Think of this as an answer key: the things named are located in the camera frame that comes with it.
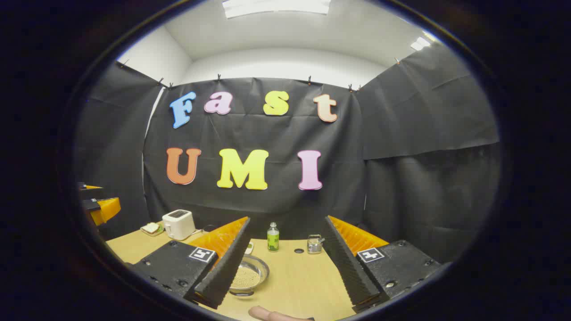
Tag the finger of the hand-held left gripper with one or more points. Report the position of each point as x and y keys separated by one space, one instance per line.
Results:
x=105 y=209
x=89 y=187

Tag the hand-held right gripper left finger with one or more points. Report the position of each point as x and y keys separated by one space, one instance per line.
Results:
x=227 y=267

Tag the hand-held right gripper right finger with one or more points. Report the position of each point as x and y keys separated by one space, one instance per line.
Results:
x=345 y=267

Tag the stainless steel pot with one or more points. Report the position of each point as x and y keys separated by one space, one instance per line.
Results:
x=261 y=267

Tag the pile of yellow soybeans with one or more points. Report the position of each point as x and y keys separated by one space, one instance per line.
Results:
x=245 y=277

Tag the white divided bean tray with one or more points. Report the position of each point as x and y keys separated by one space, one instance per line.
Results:
x=249 y=248

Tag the small green plate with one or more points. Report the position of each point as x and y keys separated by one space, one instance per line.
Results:
x=145 y=231

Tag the bread slice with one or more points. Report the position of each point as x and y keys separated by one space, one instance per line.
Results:
x=152 y=228

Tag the green label drink bottle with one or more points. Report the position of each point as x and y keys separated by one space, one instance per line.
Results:
x=273 y=240

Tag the white toaster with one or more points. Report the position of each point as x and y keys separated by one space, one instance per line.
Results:
x=178 y=225

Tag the black backdrop cloth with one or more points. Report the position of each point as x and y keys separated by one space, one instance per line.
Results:
x=267 y=205

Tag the small ceiling light panel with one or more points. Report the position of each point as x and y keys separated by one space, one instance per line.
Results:
x=420 y=43

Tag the large ceiling light panel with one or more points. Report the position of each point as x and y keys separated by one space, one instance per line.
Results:
x=276 y=6

